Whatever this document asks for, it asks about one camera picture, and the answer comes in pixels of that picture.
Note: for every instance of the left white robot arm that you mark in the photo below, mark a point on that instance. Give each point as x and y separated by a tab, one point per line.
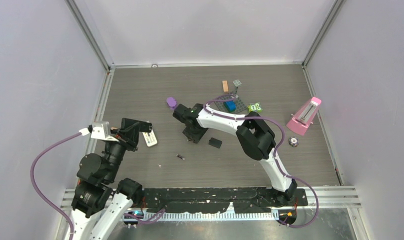
96	207

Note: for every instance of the beige remote control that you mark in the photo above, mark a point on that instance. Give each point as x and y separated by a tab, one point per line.
150	138

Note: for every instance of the grey lego baseplate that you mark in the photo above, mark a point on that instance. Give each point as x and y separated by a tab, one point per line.
240	105

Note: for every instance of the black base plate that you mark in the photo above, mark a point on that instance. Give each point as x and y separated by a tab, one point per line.
219	199

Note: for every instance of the purple plastic toy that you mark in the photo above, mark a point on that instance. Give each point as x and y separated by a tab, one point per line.
171	102

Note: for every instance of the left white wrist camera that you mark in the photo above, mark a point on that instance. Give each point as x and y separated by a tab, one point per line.
99	130

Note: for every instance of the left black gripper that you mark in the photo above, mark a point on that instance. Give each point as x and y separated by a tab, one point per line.
129	133

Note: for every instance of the grey lego tower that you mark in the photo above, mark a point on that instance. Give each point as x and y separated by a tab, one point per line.
237	83

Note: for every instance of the pink metronome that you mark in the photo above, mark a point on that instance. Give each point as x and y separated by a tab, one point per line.
302	119

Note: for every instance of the small patterned ball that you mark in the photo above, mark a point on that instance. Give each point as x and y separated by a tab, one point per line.
293	141

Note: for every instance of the green owl toy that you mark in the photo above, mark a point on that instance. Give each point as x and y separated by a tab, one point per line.
255	107

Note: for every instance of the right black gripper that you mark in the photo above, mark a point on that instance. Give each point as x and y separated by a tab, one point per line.
195	137

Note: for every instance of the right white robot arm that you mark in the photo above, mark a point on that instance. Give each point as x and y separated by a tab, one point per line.
255	136

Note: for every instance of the black battery cover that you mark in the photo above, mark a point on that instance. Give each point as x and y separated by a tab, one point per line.
215	143

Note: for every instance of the blue lego brick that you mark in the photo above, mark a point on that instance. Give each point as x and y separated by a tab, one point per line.
230	106

